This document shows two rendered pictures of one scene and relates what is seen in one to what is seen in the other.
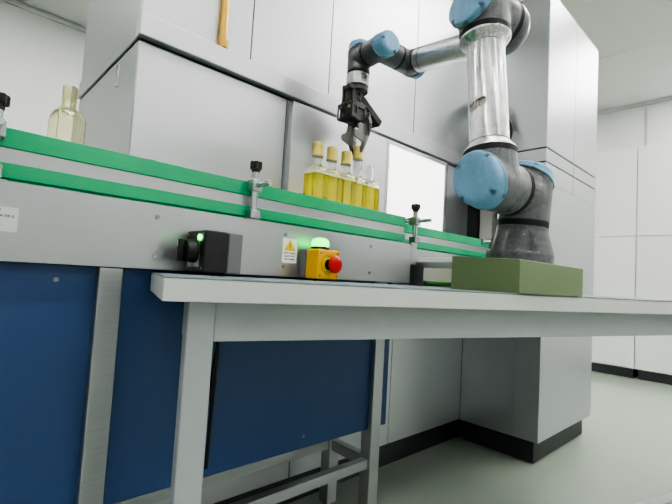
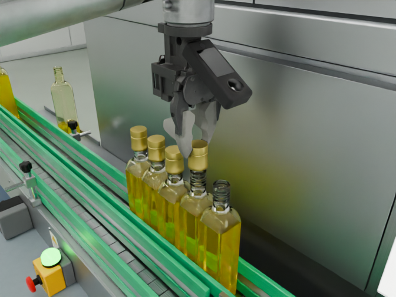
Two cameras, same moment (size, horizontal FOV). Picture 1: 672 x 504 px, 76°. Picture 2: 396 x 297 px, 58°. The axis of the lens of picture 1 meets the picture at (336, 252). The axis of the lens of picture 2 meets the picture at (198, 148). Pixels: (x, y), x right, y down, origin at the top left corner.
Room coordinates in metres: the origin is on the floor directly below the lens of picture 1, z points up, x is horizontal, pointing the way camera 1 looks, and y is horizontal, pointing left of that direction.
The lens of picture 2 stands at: (1.39, -0.58, 1.47)
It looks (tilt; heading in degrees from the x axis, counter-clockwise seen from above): 28 degrees down; 90
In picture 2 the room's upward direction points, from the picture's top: straight up
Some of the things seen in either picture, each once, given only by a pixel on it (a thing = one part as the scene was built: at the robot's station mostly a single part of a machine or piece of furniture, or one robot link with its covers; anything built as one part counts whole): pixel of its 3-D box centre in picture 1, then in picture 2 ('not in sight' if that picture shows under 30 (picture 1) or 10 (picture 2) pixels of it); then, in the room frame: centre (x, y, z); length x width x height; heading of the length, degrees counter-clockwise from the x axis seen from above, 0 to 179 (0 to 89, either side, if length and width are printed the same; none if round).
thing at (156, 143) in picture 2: (332, 154); (157, 148); (1.31, 0.03, 1.14); 0.04 x 0.04 x 0.04
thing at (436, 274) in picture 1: (445, 275); not in sight; (1.41, -0.36, 0.79); 0.27 x 0.17 x 0.08; 43
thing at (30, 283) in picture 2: (332, 264); (35, 282); (1.01, 0.01, 0.79); 0.04 x 0.03 x 0.04; 133
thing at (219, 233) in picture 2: (367, 211); (218, 253); (1.43, -0.10, 0.99); 0.06 x 0.06 x 0.21; 42
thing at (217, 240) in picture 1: (213, 253); (12, 217); (0.85, 0.24, 0.79); 0.08 x 0.08 x 0.08; 43
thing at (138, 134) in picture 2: (318, 150); (139, 138); (1.27, 0.07, 1.14); 0.04 x 0.04 x 0.04
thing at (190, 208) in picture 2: (355, 209); (198, 237); (1.39, -0.05, 0.99); 0.06 x 0.06 x 0.21; 43
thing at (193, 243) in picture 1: (185, 250); not in sight; (0.81, 0.28, 0.79); 0.04 x 0.03 x 0.04; 43
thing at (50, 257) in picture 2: (320, 243); (50, 256); (1.04, 0.04, 0.84); 0.05 x 0.05 x 0.03
